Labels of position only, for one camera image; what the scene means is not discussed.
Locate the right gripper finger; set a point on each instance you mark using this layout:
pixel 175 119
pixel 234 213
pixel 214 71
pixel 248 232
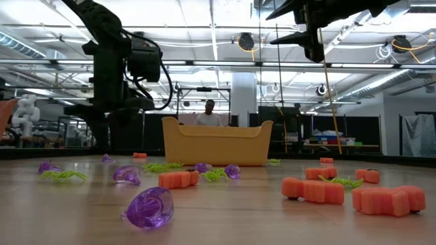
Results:
pixel 296 39
pixel 291 8

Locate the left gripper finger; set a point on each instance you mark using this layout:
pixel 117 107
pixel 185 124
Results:
pixel 100 132

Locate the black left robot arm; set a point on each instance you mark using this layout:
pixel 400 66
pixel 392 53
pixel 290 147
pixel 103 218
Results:
pixel 109 68

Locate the translucent purple witch hat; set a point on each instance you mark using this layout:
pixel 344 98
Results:
pixel 202 167
pixel 150 207
pixel 46 167
pixel 126 174
pixel 106 158
pixel 232 171

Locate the orange foam pumpkin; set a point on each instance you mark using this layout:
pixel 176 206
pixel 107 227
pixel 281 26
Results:
pixel 318 173
pixel 385 202
pixel 177 179
pixel 313 192
pixel 139 155
pixel 326 160
pixel 369 176

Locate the black partition panel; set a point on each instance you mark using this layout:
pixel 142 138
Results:
pixel 361 127
pixel 153 136

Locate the neon green plastic spider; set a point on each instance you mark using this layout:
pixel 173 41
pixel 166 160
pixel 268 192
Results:
pixel 155 167
pixel 274 160
pixel 61 175
pixel 174 165
pixel 214 175
pixel 347 183

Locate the white humanoid robot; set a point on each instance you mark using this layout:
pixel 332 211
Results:
pixel 25 115

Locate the white square building column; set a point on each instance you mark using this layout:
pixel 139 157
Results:
pixel 243 98

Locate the black cabinet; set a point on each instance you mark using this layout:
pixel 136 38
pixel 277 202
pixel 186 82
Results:
pixel 272 129

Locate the person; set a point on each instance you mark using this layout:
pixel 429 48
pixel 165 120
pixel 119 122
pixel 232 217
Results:
pixel 208 118

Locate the orange plastic bin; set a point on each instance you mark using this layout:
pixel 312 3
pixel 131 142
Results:
pixel 5 115

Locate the blue storage box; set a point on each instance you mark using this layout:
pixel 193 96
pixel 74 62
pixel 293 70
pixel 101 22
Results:
pixel 327 138

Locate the yellow plastic bin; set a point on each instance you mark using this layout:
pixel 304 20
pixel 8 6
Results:
pixel 218 149

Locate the wooden work table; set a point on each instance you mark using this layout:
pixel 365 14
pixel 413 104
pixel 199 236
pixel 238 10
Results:
pixel 340 146

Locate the white hanging cloth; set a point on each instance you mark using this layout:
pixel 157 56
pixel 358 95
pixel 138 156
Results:
pixel 417 134

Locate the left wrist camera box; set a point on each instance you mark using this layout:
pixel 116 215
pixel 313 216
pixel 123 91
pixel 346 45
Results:
pixel 144 61

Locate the black gantry frame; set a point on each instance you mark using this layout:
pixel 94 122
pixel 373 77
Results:
pixel 204 89

